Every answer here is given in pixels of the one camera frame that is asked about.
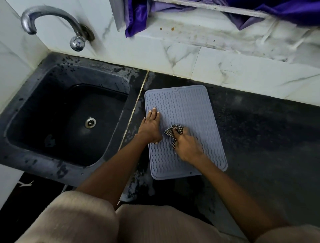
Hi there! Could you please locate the person's beige top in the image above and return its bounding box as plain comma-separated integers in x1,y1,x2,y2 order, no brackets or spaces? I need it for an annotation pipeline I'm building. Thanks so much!
15,191,320,243

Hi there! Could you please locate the steel sink drain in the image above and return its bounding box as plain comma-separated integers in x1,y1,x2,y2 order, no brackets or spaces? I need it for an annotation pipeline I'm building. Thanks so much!
84,117,97,129

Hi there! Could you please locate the black stone sink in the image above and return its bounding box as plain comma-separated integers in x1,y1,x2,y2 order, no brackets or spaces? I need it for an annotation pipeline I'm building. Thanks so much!
0,52,148,187

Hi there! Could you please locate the person's left hand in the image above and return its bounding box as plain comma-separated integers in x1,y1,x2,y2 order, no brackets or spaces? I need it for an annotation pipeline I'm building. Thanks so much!
137,108,163,144

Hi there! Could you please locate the black white checkered cloth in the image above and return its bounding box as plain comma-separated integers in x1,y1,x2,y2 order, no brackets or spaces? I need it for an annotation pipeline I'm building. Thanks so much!
164,124,185,150

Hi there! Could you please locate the purple fabric curtain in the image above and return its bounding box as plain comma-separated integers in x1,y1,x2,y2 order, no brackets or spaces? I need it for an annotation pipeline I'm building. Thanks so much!
124,0,320,38

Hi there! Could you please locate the white window frame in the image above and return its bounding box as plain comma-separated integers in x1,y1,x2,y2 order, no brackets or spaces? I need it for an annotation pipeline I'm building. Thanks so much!
150,0,275,18

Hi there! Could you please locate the grey silicone drying mat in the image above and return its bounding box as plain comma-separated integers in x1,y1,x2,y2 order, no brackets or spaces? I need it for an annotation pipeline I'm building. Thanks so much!
144,85,228,181

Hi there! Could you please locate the chrome wall tap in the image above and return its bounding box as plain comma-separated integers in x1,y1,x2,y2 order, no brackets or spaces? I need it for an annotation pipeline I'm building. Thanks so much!
20,6,95,52

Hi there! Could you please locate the person's right hand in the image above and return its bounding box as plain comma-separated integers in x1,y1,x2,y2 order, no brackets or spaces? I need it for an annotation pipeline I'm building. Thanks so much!
173,126,203,163

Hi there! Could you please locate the person's left forearm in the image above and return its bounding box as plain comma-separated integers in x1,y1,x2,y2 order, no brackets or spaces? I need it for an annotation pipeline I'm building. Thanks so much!
75,132,156,208

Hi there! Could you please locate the person's right forearm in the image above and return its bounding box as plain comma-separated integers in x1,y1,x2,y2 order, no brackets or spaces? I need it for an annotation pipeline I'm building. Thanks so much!
191,153,292,242

